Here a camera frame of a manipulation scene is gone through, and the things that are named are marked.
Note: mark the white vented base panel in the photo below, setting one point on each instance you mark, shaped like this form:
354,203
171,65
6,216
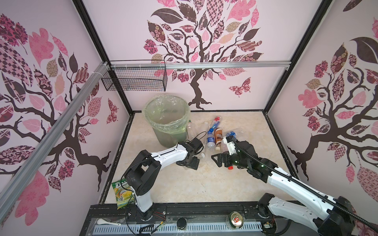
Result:
171,228

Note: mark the aluminium rail left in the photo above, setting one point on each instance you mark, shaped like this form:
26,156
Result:
21,179

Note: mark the clear bottle pink blue label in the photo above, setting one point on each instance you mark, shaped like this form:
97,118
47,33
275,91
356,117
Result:
215,124

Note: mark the black wire wall basket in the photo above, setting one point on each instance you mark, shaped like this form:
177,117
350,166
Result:
136,75

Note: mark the aluminium rail back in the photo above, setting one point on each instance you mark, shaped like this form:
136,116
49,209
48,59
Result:
222,65

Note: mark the clear bottle green cap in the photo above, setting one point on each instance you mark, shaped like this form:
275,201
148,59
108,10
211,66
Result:
191,130

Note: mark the grey mesh waste bin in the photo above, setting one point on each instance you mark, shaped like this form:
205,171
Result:
169,140

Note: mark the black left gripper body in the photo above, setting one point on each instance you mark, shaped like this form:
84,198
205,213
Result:
192,163

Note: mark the aluminium rail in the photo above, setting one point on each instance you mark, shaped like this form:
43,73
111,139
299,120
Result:
222,65
21,179

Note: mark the green snack bag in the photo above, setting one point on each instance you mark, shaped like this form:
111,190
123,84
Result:
123,193

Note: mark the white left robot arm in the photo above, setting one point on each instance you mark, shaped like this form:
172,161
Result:
143,171

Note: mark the white spoon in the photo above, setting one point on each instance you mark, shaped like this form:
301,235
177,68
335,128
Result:
101,221

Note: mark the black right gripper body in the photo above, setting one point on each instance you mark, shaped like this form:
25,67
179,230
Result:
233,160

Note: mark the small bottle blue label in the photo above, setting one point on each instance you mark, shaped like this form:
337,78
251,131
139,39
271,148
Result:
231,134

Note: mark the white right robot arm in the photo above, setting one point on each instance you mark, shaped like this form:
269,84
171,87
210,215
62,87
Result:
322,213

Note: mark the tin can on base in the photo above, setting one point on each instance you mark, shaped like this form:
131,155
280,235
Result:
234,220

